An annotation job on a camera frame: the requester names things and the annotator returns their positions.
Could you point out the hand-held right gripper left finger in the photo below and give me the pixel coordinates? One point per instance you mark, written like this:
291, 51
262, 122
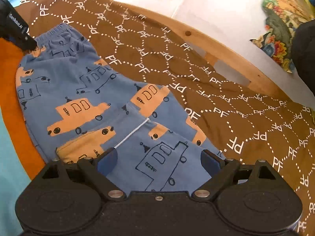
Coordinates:
108, 163

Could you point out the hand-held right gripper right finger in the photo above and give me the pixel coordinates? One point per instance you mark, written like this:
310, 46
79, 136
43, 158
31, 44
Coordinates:
209, 164

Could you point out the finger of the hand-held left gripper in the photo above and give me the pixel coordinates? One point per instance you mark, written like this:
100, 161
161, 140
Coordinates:
25, 43

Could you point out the blue pants with boat print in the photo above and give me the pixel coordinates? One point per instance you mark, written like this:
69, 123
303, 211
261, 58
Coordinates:
81, 98

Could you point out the brown patterned blanket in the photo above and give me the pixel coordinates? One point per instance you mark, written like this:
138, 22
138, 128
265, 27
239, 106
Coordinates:
221, 103

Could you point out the black garment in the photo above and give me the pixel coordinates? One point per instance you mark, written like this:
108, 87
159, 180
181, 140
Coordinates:
305, 54

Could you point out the colourful printed cloth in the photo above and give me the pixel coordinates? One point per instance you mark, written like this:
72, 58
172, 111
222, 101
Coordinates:
280, 22

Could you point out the wooden bed frame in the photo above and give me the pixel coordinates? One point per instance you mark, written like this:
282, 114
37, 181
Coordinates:
221, 54

